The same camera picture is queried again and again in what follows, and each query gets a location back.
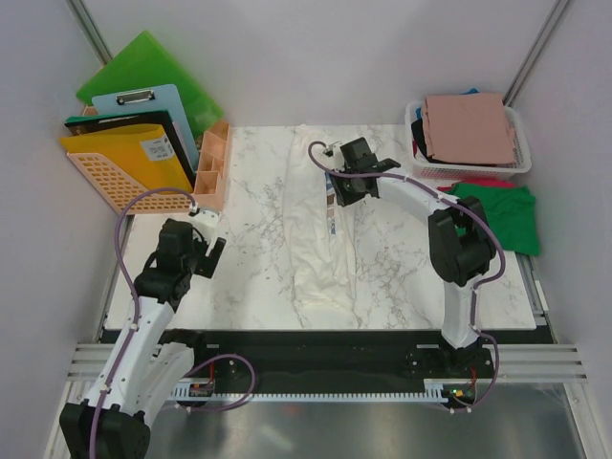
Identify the white printed t shirt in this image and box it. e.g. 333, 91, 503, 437
282, 125, 357, 310

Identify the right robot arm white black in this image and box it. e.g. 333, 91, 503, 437
323, 138, 503, 377

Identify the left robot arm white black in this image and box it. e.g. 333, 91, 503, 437
59, 211, 226, 458

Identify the peach compartment organizer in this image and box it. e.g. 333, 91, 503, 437
194, 120, 232, 211

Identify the white laundry basket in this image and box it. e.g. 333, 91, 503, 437
404, 101, 532, 180

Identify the black garment in basket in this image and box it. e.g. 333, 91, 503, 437
410, 119, 427, 157

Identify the orange mesh file holder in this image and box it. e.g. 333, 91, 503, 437
66, 105, 211, 216

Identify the yellow folder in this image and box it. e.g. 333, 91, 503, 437
59, 123, 193, 192

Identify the red t shirt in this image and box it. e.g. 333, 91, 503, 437
438, 178, 515, 193

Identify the pink folded t shirt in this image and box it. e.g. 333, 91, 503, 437
422, 93, 514, 165

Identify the green t shirt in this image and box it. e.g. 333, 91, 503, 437
444, 183, 541, 256

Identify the light blue clipboard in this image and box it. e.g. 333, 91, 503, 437
92, 84, 200, 169

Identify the black folder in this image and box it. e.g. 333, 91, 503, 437
64, 110, 197, 162

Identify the green plastic board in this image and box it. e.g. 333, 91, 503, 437
76, 31, 223, 137

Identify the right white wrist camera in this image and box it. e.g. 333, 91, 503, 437
323, 142, 341, 158

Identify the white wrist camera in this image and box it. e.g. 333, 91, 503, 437
323, 142, 341, 158
188, 205, 220, 245

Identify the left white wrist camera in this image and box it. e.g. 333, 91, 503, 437
188, 205, 220, 245

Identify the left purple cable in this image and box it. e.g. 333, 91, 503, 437
90, 186, 259, 459

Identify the purple cable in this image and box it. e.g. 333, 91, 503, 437
90, 186, 259, 459
307, 141, 508, 415

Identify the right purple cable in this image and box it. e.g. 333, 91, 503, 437
307, 141, 508, 415

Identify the white cable duct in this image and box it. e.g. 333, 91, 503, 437
166, 379, 448, 404

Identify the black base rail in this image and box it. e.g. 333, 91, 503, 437
162, 327, 556, 396

